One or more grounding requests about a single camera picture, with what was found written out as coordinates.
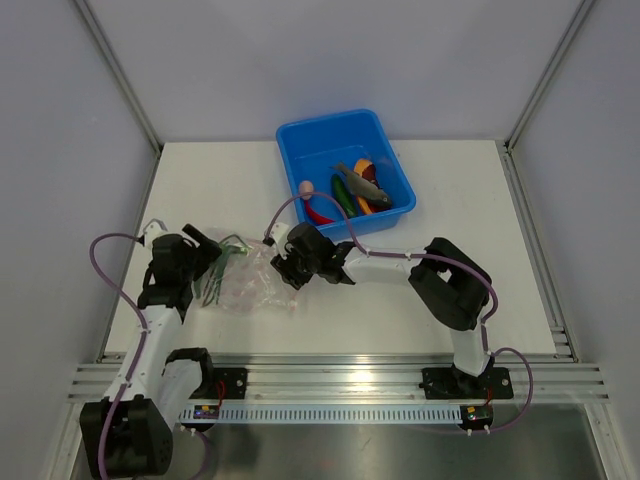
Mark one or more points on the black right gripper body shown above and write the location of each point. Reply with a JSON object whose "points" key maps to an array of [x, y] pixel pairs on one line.
{"points": [[297, 269]]}

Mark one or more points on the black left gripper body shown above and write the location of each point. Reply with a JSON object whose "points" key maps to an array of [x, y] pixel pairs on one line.
{"points": [[188, 269]]}

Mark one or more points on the red fake chili pepper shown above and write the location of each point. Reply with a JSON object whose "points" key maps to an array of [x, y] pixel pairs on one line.
{"points": [[314, 216]]}

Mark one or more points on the clear zip top bag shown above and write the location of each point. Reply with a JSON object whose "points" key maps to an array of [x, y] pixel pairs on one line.
{"points": [[250, 282]]}

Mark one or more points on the fake egg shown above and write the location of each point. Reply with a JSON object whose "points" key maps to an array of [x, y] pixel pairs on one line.
{"points": [[306, 187]]}

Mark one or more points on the fake green cucumber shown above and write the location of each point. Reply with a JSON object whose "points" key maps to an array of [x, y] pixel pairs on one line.
{"points": [[342, 195]]}

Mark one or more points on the grey fake fish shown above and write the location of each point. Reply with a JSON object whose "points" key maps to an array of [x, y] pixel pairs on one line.
{"points": [[361, 187]]}

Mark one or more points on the fake steak slice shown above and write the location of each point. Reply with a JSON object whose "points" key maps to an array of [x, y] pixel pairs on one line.
{"points": [[367, 170]]}

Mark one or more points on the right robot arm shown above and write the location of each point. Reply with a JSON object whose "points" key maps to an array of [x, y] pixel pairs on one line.
{"points": [[452, 287]]}

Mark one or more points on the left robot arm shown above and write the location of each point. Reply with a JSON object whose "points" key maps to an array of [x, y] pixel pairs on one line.
{"points": [[129, 432]]}

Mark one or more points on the fake green onion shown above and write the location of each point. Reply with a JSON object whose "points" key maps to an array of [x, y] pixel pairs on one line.
{"points": [[208, 288]]}

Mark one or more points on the blue plastic bin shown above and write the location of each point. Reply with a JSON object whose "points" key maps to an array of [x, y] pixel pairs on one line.
{"points": [[310, 148]]}

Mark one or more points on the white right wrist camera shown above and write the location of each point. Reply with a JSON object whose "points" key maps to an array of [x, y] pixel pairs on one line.
{"points": [[276, 235]]}

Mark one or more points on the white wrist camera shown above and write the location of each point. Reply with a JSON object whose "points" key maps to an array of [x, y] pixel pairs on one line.
{"points": [[152, 230], [276, 235]]}

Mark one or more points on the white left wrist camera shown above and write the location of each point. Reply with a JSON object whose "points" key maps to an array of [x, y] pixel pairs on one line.
{"points": [[152, 230]]}

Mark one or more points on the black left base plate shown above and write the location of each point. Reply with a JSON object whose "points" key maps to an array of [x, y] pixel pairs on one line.
{"points": [[228, 382]]}

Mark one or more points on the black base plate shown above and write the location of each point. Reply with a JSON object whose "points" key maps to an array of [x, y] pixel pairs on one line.
{"points": [[448, 383], [228, 382]]}

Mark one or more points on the white slotted cable duct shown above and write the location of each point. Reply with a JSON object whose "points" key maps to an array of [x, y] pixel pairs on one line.
{"points": [[322, 414]]}

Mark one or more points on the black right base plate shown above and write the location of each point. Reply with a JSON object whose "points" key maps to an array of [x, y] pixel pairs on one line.
{"points": [[448, 383]]}

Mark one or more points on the left aluminium frame post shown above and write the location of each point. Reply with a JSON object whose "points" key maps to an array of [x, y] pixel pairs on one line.
{"points": [[108, 55]]}

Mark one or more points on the aluminium frame post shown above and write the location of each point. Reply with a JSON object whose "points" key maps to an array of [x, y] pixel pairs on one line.
{"points": [[108, 55], [550, 70]]}

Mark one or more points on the aluminium mounting rail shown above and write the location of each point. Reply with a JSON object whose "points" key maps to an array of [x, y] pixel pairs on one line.
{"points": [[394, 379]]}

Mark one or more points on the right aluminium frame post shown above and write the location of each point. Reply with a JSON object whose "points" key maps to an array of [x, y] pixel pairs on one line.
{"points": [[550, 70]]}

